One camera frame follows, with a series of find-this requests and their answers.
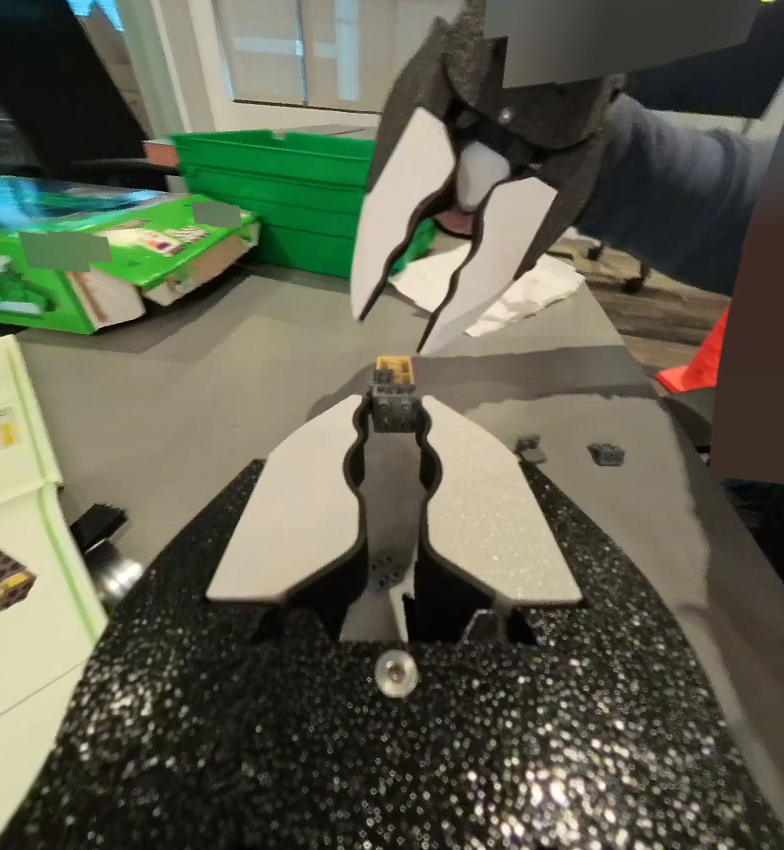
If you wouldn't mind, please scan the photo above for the orange traffic cone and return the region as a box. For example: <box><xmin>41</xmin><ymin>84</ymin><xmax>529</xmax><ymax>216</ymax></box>
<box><xmin>656</xmin><ymin>304</ymin><xmax>732</xmax><ymax>394</ymax></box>

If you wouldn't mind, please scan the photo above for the building instruction booklet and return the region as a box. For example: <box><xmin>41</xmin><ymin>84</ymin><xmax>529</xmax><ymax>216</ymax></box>
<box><xmin>0</xmin><ymin>335</ymin><xmax>109</xmax><ymax>737</ymax></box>

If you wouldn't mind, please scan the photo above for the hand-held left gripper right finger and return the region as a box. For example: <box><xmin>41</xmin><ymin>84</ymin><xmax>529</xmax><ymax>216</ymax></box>
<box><xmin>420</xmin><ymin>395</ymin><xmax>583</xmax><ymax>609</ymax></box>

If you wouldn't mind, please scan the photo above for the grey and tan brick assembly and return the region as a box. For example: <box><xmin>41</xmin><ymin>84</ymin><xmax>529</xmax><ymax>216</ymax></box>
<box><xmin>364</xmin><ymin>355</ymin><xmax>427</xmax><ymax>437</ymax></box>

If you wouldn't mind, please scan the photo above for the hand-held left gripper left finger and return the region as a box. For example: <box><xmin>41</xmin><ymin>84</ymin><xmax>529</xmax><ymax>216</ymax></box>
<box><xmin>206</xmin><ymin>394</ymin><xmax>368</xmax><ymax>607</ymax></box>

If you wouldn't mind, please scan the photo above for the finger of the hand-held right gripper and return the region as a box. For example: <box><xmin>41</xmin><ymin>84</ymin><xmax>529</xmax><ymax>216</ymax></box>
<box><xmin>351</xmin><ymin>106</ymin><xmax>464</xmax><ymax>324</ymax></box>
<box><xmin>417</xmin><ymin>174</ymin><xmax>562</xmax><ymax>354</ymax></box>

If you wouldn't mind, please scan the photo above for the office chair wheel base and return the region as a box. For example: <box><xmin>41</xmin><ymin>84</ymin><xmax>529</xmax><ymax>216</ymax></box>
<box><xmin>585</xmin><ymin>238</ymin><xmax>653</xmax><ymax>294</ymax></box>

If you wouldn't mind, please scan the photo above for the person's right forearm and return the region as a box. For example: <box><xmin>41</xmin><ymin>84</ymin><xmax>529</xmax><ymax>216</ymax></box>
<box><xmin>574</xmin><ymin>93</ymin><xmax>781</xmax><ymax>296</ymax></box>

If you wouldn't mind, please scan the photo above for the large window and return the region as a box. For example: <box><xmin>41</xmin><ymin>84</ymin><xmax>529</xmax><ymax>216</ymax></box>
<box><xmin>231</xmin><ymin>0</ymin><xmax>446</xmax><ymax>112</ymax></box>

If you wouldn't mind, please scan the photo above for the grey desk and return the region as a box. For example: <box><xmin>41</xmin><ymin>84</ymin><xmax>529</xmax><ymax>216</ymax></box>
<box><xmin>0</xmin><ymin>232</ymin><xmax>784</xmax><ymax>665</ymax></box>

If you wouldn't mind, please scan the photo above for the green plastic storage crate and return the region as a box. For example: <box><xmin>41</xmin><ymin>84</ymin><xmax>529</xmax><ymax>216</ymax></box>
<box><xmin>168</xmin><ymin>129</ymin><xmax>436</xmax><ymax>278</ymax></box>

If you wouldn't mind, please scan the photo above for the white crumpled paper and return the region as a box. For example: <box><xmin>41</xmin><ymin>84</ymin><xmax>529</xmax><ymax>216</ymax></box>
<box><xmin>391</xmin><ymin>254</ymin><xmax>587</xmax><ymax>337</ymax></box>

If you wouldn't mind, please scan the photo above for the silver round metal part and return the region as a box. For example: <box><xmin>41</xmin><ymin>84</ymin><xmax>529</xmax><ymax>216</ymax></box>
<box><xmin>95</xmin><ymin>556</ymin><xmax>146</xmax><ymax>603</ymax></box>

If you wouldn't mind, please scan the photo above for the green toy brick box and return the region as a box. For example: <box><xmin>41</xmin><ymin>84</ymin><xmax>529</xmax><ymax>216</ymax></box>
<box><xmin>0</xmin><ymin>175</ymin><xmax>261</xmax><ymax>336</ymax></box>

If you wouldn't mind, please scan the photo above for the black long brick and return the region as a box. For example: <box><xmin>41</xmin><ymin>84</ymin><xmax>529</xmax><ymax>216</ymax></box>
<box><xmin>68</xmin><ymin>502</ymin><xmax>129</xmax><ymax>549</ymax></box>

